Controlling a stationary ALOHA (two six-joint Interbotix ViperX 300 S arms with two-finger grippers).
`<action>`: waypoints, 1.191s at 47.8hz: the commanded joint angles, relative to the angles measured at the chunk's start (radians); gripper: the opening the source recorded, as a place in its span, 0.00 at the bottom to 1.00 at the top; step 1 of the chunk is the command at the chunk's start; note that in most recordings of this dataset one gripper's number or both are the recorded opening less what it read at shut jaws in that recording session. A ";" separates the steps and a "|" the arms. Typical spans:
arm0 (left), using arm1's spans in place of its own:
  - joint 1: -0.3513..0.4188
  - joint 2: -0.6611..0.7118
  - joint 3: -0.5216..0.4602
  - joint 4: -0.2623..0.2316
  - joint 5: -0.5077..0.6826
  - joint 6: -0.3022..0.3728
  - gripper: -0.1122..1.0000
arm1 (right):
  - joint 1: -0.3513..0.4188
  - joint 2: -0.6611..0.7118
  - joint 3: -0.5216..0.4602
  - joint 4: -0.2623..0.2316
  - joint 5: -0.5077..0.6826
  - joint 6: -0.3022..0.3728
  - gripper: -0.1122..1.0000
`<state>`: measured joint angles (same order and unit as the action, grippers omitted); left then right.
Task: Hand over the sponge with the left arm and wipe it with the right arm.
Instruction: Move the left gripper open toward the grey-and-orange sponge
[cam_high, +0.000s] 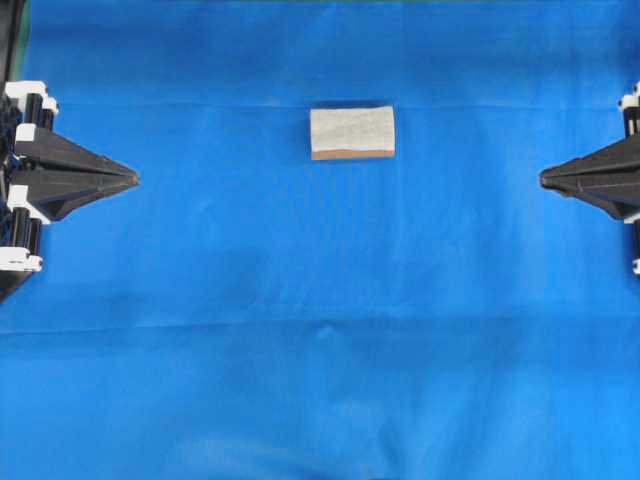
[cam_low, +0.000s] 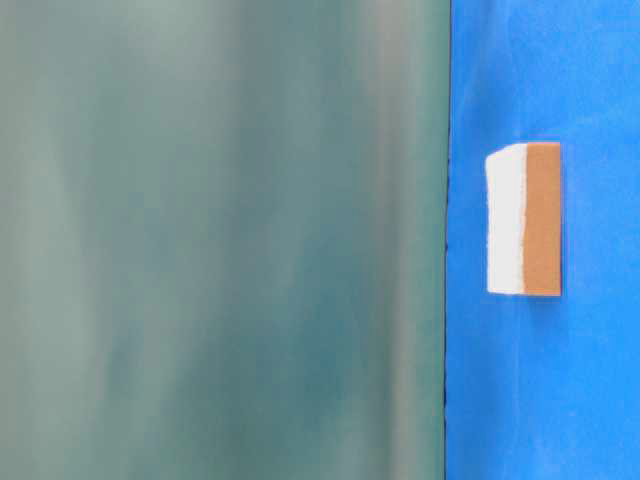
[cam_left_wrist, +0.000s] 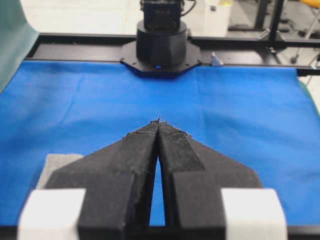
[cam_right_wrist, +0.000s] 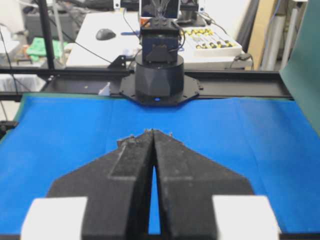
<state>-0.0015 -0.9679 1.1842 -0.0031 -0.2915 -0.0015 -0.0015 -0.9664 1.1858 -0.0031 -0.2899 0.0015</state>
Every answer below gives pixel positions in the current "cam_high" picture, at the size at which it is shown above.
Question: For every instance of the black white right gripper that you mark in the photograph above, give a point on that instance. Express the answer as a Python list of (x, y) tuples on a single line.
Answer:
[(619, 157)]

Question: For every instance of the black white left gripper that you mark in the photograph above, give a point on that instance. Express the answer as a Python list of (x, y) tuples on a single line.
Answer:
[(29, 202)]

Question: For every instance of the grey and tan sponge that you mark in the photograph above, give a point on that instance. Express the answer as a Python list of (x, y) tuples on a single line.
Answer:
[(352, 133)]

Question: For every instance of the blue table cloth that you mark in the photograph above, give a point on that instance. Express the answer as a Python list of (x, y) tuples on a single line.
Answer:
[(247, 312)]

